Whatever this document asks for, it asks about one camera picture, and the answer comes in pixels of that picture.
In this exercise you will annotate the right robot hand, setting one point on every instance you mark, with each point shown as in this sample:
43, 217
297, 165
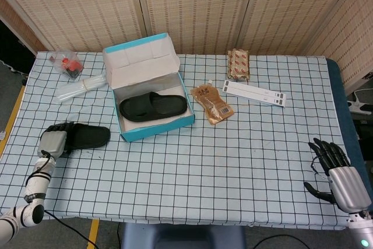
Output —
348, 187

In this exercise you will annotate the black rubber slipper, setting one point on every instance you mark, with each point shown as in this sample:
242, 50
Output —
157, 107
87, 136

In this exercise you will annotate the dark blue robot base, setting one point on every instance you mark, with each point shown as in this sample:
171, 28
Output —
180, 237

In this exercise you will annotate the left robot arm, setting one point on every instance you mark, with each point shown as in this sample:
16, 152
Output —
35, 187

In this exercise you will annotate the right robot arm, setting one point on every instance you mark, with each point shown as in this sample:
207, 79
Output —
361, 231

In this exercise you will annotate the white flat long box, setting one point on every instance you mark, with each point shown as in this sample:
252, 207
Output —
253, 93

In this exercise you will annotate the blue cardboard shoe box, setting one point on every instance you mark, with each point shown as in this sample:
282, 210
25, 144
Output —
128, 59

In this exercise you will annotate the blue padded table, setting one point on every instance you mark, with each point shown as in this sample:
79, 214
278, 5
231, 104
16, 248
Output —
338, 85

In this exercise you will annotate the blue checked tablecloth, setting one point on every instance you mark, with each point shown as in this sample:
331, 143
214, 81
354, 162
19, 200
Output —
204, 173

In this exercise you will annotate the brown spouted pouch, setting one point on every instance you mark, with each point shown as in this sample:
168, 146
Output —
212, 103

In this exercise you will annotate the brown wrapped snack package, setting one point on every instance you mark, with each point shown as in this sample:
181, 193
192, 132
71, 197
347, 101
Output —
239, 65

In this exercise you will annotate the bamboo folding screen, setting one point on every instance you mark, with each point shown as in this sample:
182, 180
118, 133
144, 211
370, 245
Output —
204, 7

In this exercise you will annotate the bundle of clear sticks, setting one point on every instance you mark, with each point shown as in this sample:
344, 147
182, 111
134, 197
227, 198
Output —
78, 87

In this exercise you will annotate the black plastic piece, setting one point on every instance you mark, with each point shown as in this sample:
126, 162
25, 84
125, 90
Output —
73, 71

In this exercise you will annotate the red plastic piece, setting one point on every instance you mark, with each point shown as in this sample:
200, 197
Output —
71, 63

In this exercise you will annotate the clear plastic bag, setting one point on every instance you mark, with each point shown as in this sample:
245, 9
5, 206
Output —
62, 58

